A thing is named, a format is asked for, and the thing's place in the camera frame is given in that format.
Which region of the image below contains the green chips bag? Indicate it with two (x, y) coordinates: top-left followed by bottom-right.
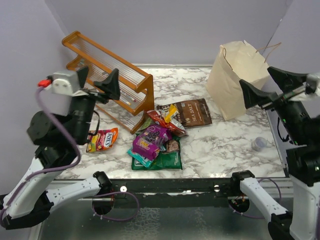
(133, 136), (183, 171)

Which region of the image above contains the yellow green snack bag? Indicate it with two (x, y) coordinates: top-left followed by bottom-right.
(164, 104), (179, 123)

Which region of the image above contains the pink marker pen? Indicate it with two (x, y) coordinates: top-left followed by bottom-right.
(120, 90), (137, 102)

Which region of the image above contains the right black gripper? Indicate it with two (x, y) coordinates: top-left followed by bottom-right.
(240, 64), (310, 141)

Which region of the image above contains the beige paper bag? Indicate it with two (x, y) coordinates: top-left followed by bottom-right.
(205, 40), (281, 121)

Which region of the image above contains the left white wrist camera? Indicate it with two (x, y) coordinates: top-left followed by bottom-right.
(37, 70), (87, 97)

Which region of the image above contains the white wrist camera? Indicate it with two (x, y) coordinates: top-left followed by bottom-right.
(294, 72), (320, 101)
(37, 70), (87, 97)

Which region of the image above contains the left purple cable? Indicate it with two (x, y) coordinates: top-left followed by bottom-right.
(0, 86), (140, 228)

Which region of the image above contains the light green small packet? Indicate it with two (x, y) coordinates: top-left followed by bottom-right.
(140, 117), (154, 131)

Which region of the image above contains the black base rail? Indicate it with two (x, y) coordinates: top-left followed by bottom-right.
(49, 172), (293, 210)

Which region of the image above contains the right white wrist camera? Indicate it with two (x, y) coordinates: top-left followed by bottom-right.
(294, 72), (320, 101)

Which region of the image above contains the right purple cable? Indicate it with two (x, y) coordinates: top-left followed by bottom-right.
(228, 177), (283, 220)

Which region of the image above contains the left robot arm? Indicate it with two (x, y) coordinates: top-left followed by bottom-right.
(0, 66), (121, 230)

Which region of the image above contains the purple cable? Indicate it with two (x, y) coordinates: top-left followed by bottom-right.
(228, 177), (283, 220)
(0, 86), (140, 228)

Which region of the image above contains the brown sea salt bag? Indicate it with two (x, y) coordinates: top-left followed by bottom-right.
(172, 98), (212, 128)

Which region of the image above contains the purple snack bag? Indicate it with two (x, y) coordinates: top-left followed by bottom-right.
(132, 124), (172, 161)

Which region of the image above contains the teal snack bag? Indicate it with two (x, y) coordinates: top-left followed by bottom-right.
(127, 148), (153, 170)

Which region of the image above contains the orange wooden shelf rack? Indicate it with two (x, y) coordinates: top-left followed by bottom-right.
(61, 31), (155, 134)

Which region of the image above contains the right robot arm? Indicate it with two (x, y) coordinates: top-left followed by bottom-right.
(229, 66), (320, 240)

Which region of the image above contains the orange red snack bag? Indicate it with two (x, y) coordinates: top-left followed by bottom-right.
(86, 127), (118, 153)

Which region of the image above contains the small clear purple cup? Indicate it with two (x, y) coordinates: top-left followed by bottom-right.
(251, 137), (268, 152)

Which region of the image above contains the red chips bag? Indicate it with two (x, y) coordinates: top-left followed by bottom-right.
(145, 110), (188, 137)

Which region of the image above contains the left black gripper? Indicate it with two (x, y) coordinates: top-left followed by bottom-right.
(69, 65), (121, 143)

